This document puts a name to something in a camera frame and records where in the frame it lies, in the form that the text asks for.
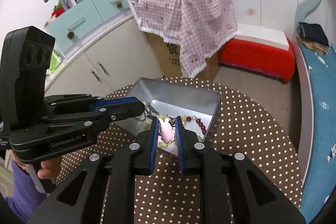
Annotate pink charm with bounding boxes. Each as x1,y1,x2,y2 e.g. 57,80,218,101
158,118,175,144

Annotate purple sleeve forearm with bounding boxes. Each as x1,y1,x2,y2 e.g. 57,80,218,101
4,160,47,223

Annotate person's left hand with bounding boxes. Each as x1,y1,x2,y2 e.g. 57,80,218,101
37,156,62,180

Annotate dark metal tin box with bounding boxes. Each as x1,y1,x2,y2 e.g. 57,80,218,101
112,77,221,145

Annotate cream curved cabinet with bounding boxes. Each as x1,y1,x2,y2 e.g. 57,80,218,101
46,15,163,96

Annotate brown polka dot tablecloth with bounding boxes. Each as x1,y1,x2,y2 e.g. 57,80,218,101
55,77,304,224

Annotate brown cardboard box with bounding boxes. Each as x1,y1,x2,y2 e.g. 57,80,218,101
146,33,219,81

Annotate teal drawer unit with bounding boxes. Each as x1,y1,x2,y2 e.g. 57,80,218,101
46,0,130,56

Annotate red storage ottoman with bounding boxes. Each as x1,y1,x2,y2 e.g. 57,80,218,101
218,39,295,83

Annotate pink checkered cloth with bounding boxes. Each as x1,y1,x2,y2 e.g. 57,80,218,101
127,0,238,78

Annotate white foam board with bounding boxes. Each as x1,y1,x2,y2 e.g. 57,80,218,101
235,23,289,51

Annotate blue patterned mattress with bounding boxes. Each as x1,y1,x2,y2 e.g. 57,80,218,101
299,44,335,222

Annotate folded dark clothes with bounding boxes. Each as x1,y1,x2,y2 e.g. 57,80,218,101
297,22,329,47

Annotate dark red bead bracelet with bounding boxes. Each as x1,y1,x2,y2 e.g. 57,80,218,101
183,114,210,135

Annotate teal bed frame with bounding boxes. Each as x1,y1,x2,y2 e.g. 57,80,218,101
292,0,322,39

